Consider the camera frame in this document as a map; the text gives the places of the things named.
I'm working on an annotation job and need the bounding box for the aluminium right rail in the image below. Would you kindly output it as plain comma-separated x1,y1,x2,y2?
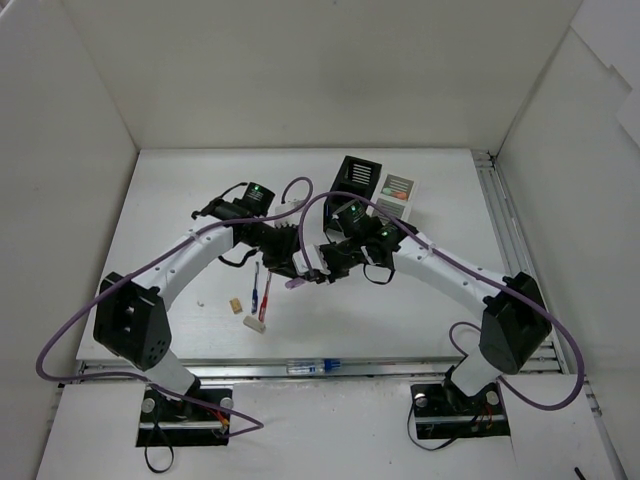
471,150,602,421

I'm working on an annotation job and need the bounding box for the red pen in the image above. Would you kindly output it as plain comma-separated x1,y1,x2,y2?
258,272,272,323

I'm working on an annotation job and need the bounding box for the small tan eraser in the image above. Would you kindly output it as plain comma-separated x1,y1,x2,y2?
230,298,242,314

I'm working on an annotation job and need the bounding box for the black slotted container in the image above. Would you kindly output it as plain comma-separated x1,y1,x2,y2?
323,155,382,233

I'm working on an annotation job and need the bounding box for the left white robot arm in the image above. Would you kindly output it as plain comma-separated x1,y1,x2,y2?
93,182,306,420

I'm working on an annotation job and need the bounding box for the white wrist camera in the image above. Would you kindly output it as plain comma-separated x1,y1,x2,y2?
292,245,330,283
274,199,305,216

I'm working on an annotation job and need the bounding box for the aluminium front rail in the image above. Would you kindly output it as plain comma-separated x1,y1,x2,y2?
80,346,562,380

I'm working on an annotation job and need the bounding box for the white slotted container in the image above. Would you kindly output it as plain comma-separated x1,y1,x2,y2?
371,170,420,221

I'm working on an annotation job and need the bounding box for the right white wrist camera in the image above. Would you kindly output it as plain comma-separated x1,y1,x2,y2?
292,245,330,283

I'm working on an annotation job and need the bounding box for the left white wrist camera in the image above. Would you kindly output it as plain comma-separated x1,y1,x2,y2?
274,199,305,216

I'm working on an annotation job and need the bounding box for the clear bottle blue cap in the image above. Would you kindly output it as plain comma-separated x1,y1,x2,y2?
286,359,342,376

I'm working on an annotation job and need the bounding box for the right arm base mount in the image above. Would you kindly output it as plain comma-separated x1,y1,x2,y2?
407,383,511,451

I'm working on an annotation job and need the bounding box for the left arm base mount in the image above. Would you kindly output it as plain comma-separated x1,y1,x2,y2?
136,388,230,447

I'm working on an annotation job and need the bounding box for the white eraser block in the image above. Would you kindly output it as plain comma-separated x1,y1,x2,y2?
243,315,266,334

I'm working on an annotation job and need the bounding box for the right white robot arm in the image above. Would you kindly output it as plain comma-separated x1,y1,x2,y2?
321,196,552,412

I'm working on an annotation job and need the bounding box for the aluminium rail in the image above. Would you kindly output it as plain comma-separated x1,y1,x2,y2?
80,346,562,380
471,150,602,421

